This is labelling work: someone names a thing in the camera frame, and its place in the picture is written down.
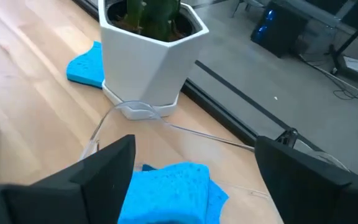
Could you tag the clear plastic bin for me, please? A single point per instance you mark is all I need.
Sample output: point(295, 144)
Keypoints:
point(197, 146)

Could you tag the blue cloth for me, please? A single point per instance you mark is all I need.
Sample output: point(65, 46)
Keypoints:
point(217, 199)

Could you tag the blue sponge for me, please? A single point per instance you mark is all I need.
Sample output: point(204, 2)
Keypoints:
point(85, 68)
point(166, 193)

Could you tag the green cactus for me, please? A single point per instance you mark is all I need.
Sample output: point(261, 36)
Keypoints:
point(154, 18)

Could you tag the black desk leg frame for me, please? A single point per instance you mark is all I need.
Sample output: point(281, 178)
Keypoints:
point(337, 60)

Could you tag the black aluminium table frame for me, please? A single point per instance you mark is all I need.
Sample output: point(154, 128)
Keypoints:
point(222, 115)

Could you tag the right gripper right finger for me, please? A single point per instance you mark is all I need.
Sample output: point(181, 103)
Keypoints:
point(315, 199)

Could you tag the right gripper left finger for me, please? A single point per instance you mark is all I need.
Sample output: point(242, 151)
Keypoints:
point(57, 205)

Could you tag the black computer tower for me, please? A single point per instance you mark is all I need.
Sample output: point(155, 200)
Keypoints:
point(281, 31)

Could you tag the white hexagonal plant pot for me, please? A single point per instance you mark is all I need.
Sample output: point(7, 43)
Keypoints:
point(148, 68)

